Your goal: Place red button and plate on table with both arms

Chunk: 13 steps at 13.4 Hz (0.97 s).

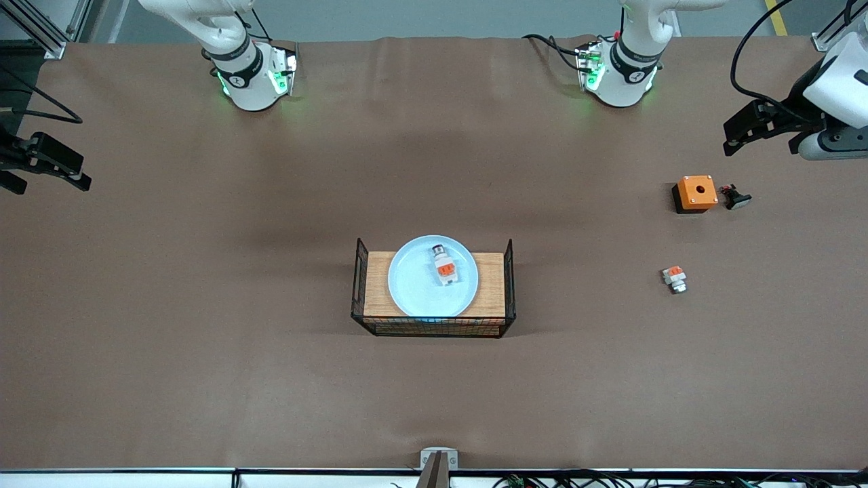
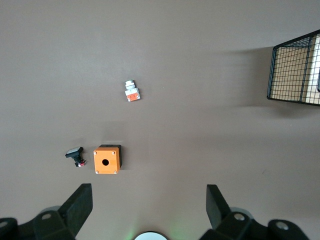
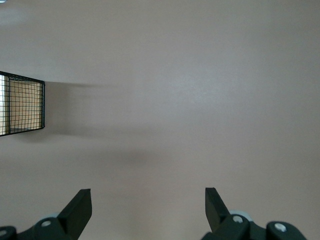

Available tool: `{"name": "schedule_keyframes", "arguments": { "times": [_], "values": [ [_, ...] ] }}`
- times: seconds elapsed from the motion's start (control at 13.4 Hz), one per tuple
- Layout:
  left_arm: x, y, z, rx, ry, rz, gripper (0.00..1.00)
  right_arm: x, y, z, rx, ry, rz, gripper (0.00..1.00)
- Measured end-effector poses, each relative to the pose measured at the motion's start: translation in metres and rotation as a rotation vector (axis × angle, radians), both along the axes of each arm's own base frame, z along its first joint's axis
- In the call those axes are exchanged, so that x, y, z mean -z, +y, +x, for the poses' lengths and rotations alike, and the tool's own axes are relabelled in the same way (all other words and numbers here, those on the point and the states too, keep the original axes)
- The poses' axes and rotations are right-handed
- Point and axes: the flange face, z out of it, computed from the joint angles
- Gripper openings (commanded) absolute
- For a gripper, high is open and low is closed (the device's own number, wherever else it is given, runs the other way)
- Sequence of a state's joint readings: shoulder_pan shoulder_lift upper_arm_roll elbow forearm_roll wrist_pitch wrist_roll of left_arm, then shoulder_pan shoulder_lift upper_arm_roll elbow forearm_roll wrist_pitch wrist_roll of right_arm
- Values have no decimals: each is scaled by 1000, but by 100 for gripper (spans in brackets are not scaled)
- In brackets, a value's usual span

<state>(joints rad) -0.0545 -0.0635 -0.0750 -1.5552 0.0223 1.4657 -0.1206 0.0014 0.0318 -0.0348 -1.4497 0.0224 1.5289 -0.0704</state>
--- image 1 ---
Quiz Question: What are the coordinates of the light blue round plate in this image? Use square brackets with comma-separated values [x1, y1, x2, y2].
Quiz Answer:
[387, 235, 479, 319]

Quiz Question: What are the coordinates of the black push button head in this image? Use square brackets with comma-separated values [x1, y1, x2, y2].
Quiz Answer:
[719, 183, 753, 211]

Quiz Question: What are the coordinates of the brown table cover sheet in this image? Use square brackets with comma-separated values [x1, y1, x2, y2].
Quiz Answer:
[0, 35, 868, 472]

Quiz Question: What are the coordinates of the wooden board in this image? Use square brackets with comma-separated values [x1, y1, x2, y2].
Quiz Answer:
[363, 251, 507, 318]

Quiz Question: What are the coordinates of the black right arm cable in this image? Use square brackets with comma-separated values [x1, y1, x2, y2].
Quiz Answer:
[0, 64, 83, 125]

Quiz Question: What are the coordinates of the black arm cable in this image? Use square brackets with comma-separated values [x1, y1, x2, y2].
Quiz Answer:
[730, 0, 818, 124]
[0, 64, 83, 125]

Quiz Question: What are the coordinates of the orange button enclosure box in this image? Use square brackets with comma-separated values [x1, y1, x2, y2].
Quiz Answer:
[672, 175, 719, 215]

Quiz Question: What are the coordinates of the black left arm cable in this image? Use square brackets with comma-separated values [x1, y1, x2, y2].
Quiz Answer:
[730, 0, 818, 124]

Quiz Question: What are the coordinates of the aluminium frame profile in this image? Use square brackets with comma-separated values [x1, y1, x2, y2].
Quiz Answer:
[812, 0, 868, 52]
[0, 0, 68, 60]

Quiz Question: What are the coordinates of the black base power cable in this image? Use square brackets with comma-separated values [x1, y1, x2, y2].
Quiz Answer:
[522, 33, 585, 73]

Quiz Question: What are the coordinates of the white table edge rail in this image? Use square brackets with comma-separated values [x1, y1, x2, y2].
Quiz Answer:
[0, 468, 868, 488]

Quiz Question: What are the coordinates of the wooden tray with wire sides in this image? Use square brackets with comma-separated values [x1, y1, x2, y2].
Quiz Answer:
[351, 237, 517, 339]

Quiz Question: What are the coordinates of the black cable tangle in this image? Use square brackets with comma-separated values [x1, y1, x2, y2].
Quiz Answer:
[494, 470, 868, 488]

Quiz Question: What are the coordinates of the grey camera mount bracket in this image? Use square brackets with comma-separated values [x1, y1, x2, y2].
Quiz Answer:
[415, 447, 459, 488]

